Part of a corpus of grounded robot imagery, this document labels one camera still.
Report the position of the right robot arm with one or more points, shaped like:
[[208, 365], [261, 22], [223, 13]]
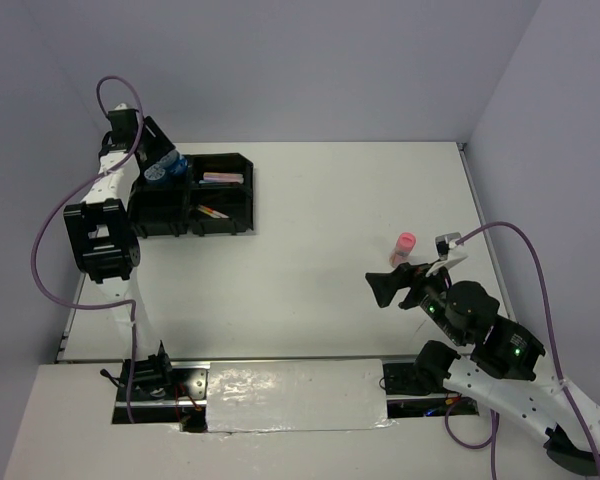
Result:
[[492, 360]]

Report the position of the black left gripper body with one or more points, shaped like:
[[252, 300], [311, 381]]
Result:
[[154, 147]]

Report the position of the black four-compartment organizer tray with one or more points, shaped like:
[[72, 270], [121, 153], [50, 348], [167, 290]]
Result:
[[169, 209]]

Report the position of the blue-capped glue stick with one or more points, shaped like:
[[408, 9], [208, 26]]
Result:
[[211, 184]]

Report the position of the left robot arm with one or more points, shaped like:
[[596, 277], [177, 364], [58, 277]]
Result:
[[106, 247]]

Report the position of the blue paint jar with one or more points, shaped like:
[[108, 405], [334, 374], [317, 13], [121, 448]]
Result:
[[155, 175], [173, 163]]

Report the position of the silver foil-covered panel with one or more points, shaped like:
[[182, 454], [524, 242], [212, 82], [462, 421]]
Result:
[[295, 396]]

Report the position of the thin orange highlighter pen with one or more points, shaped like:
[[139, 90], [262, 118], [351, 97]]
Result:
[[224, 216]]

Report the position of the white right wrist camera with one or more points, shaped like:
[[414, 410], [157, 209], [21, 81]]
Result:
[[450, 253]]

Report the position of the pink-capped glitter bottle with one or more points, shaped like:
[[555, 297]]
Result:
[[402, 249]]

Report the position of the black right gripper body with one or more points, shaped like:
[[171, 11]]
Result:
[[425, 291]]

